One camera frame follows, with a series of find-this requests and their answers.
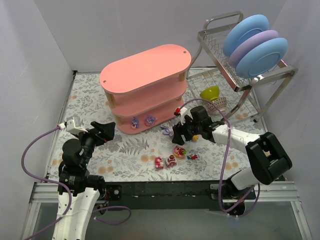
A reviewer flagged purple bunny with red bow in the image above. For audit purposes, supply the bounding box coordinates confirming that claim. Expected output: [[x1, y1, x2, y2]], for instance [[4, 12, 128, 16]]
[[162, 127, 174, 139]]

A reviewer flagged pink bear strawberry cake toy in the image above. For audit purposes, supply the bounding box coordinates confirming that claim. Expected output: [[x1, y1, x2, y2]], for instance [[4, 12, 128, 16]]
[[165, 154, 177, 168]]

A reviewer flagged purple bunny with strawberry cake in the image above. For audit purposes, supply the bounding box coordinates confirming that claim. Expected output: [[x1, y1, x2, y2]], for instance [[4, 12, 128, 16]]
[[131, 117, 140, 130]]

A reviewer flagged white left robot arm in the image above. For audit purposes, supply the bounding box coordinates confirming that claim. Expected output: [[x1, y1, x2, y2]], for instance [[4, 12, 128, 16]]
[[52, 117, 116, 240]]

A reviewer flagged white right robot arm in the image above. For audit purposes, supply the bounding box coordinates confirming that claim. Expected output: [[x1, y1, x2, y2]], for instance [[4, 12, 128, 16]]
[[172, 106, 293, 197]]

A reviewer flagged pink three-tier wooden shelf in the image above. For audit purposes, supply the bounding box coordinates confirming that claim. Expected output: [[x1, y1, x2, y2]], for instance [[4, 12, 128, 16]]
[[99, 44, 192, 135]]

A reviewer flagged pink bear on donut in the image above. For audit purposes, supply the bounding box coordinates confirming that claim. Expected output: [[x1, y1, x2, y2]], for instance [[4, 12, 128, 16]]
[[173, 145, 187, 159]]

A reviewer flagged yellow round duck toy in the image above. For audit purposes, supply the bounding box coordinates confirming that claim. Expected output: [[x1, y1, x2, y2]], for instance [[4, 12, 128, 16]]
[[192, 134, 202, 142]]

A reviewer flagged red blue cat toy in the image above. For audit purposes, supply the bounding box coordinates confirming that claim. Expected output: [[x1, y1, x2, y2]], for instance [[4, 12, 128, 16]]
[[187, 154, 198, 160]]

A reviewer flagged brown patterned ceramic bowl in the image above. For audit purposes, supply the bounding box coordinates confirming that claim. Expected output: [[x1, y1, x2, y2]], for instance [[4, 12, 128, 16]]
[[204, 96, 227, 115]]

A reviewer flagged pink bear holding white toy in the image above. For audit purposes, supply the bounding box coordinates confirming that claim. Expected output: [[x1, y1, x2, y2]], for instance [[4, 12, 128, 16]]
[[154, 156, 165, 170]]

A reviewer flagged green bowl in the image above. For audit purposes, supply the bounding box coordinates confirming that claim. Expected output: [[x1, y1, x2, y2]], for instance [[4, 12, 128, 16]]
[[200, 85, 220, 102]]

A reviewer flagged metal dish rack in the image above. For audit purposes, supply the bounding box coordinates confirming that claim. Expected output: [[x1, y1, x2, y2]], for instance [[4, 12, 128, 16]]
[[191, 10, 298, 123]]

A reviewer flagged blue front plate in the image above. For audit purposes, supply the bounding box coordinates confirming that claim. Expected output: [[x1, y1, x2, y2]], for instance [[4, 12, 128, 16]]
[[235, 37, 289, 79]]

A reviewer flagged blue plate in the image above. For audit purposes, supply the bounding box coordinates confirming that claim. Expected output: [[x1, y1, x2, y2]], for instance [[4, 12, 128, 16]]
[[235, 37, 289, 79], [222, 14, 270, 57]]

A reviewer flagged purple plate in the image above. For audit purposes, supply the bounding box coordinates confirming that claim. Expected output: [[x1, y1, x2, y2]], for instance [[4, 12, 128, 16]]
[[228, 30, 279, 68]]

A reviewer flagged blue rear plate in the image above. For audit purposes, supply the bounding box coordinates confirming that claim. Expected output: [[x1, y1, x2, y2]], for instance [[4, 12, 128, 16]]
[[222, 14, 270, 57]]

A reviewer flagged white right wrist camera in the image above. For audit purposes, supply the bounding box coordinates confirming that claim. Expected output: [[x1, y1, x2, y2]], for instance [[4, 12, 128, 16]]
[[174, 107, 191, 125]]

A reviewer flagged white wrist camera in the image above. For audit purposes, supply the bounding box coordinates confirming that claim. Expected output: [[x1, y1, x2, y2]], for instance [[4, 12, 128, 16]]
[[174, 107, 191, 125], [57, 116, 88, 135]]

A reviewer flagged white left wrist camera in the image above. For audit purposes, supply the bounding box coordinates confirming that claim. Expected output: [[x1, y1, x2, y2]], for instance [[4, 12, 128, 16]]
[[57, 116, 88, 135]]

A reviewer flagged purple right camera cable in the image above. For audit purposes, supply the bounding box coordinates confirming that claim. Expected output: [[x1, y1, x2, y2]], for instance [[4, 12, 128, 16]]
[[179, 98, 261, 221]]

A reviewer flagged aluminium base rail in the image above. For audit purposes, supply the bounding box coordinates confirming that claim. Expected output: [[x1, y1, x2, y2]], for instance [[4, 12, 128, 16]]
[[21, 179, 313, 240]]

